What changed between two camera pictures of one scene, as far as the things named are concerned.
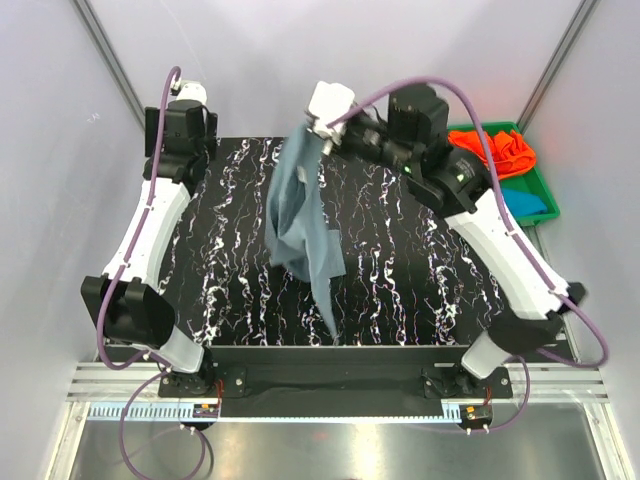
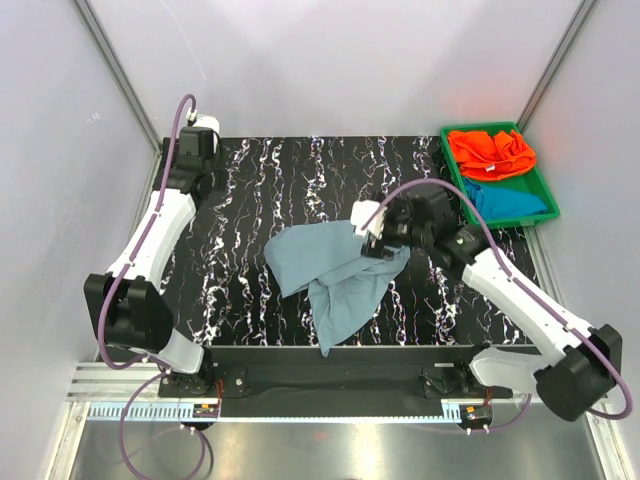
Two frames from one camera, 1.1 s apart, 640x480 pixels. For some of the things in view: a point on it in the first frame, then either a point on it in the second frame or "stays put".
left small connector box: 205,411 stays put
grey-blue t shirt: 298,225 to 345,286
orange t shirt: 507,149 stays put
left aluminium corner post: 100,39 stays put
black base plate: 335,381 stays put
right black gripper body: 367,138 to 399,230
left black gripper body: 210,141 to 215,167
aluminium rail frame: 543,382 stays put
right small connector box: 475,416 stays put
